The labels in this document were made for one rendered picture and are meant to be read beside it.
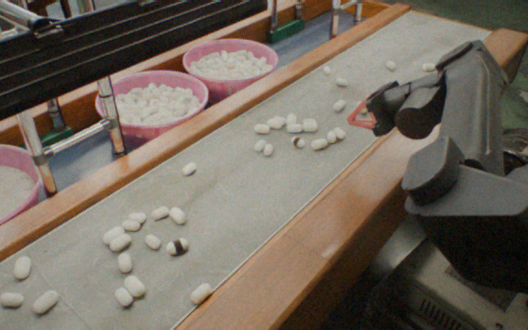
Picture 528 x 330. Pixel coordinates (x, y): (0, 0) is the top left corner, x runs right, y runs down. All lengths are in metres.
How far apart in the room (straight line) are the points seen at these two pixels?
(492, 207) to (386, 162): 0.63
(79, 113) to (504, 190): 1.03
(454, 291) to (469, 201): 0.80
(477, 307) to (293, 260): 0.53
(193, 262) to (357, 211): 0.30
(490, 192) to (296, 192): 0.58
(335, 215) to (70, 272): 0.44
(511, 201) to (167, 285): 0.54
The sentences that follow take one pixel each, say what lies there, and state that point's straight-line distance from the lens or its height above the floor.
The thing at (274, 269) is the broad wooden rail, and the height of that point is 0.77.
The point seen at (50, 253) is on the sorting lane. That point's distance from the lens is 0.82.
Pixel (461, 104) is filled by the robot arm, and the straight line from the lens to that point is 0.55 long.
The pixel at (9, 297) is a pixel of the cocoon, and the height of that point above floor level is 0.76.
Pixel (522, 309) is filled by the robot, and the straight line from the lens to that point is 1.17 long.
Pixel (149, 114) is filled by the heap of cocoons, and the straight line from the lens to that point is 1.13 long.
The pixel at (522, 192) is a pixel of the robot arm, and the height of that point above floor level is 1.14.
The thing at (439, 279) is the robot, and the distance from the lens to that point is 1.14.
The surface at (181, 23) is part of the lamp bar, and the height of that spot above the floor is 1.07.
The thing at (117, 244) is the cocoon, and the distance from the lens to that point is 0.78.
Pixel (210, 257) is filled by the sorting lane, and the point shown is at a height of 0.74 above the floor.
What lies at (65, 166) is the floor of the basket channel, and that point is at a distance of 1.11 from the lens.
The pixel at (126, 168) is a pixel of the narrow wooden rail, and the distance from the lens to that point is 0.91.
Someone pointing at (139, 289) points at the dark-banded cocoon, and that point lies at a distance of 0.71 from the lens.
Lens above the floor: 1.32
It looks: 38 degrees down
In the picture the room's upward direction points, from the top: 1 degrees clockwise
